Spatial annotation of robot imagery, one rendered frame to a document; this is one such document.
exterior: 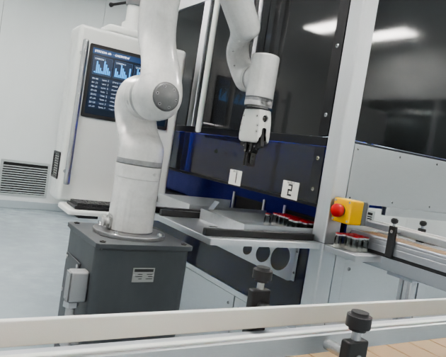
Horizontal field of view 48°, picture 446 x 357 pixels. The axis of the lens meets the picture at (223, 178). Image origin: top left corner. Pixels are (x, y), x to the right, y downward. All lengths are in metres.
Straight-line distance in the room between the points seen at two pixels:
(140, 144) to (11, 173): 5.56
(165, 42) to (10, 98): 5.52
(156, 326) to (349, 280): 1.31
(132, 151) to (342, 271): 0.79
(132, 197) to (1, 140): 5.52
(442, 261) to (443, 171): 0.60
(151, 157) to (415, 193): 0.99
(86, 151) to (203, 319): 1.80
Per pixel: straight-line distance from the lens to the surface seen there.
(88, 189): 2.24
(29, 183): 6.83
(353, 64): 1.59
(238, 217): 1.75
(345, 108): 1.57
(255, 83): 1.48
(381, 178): 1.72
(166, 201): 1.89
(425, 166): 1.89
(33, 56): 6.82
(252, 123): 1.47
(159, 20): 1.31
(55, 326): 0.41
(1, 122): 6.73
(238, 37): 1.47
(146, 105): 1.23
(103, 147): 2.24
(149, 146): 1.27
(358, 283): 1.74
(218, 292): 2.04
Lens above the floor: 1.11
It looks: 3 degrees down
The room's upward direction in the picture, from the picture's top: 9 degrees clockwise
